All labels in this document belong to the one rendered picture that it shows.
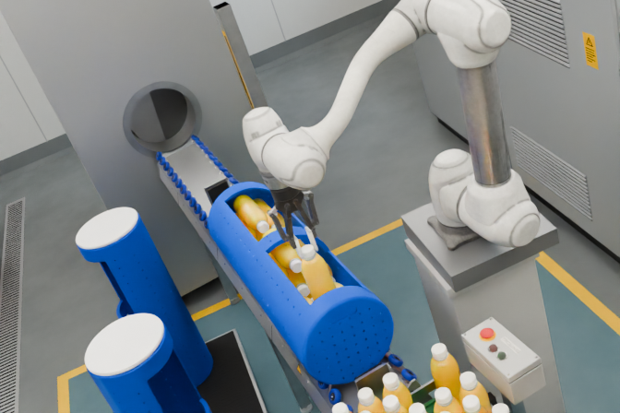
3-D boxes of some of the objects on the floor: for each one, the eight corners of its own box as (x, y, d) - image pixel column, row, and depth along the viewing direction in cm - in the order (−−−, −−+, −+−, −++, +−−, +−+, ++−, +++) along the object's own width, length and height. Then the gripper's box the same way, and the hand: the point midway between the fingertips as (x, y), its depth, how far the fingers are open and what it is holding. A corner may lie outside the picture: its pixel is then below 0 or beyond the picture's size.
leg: (237, 296, 434) (196, 206, 403) (241, 300, 429) (199, 211, 398) (228, 300, 433) (186, 211, 402) (232, 306, 428) (189, 216, 397)
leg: (309, 401, 352) (264, 299, 321) (315, 409, 347) (269, 306, 316) (298, 407, 351) (252, 306, 319) (304, 416, 346) (256, 312, 315)
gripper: (304, 162, 206) (328, 232, 218) (248, 190, 203) (276, 260, 214) (315, 172, 200) (339, 244, 212) (258, 202, 196) (286, 273, 208)
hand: (304, 242), depth 211 cm, fingers closed on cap, 4 cm apart
